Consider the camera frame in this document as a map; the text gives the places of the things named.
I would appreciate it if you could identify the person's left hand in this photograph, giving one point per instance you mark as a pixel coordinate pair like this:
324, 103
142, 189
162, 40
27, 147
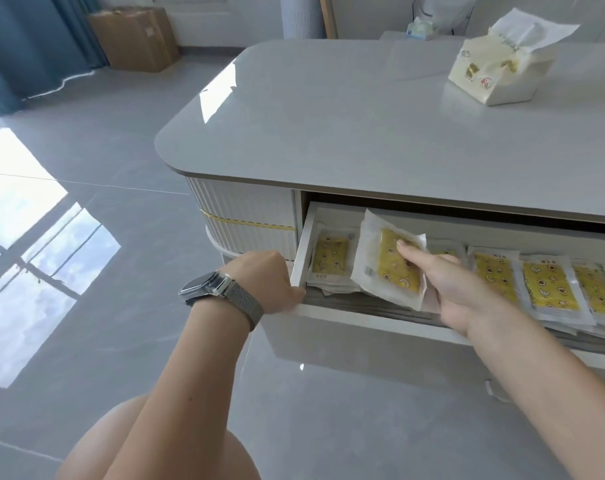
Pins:
262, 279

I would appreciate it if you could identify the person's right hand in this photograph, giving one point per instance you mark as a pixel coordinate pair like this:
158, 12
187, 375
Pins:
455, 294

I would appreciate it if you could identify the person's left fingers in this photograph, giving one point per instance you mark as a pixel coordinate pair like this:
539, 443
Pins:
295, 298

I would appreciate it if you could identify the white drawer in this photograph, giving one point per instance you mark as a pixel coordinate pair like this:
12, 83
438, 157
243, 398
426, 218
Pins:
362, 319

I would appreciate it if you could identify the yellow duck print sachet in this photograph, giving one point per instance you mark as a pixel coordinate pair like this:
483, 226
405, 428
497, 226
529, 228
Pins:
382, 267

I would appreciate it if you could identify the person's left forearm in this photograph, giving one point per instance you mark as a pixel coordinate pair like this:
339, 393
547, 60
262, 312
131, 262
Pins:
182, 394

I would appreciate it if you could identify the person's right forearm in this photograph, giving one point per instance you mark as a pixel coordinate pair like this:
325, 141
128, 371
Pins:
542, 394

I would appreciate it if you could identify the silver mesh band wristwatch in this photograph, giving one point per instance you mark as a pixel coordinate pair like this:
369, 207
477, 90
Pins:
232, 294

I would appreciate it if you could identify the white fluted coffee table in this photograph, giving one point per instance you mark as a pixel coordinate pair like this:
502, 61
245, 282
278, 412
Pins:
357, 119

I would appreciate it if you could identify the pile of yellow packets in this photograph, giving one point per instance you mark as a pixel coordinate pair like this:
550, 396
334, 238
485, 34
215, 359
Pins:
547, 287

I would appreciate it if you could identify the teal tissue pack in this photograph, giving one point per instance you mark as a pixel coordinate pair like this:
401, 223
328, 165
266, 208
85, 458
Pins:
420, 29

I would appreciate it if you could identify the brown cardboard box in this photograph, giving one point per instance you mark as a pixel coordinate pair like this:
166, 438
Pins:
137, 39

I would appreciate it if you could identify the cream tissue pack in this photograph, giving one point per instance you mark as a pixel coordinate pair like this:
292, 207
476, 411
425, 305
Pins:
497, 69

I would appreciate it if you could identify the blue curtain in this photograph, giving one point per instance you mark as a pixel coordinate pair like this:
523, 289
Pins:
27, 44

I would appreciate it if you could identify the wooden frame strip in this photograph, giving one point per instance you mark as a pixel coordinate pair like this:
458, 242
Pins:
328, 14

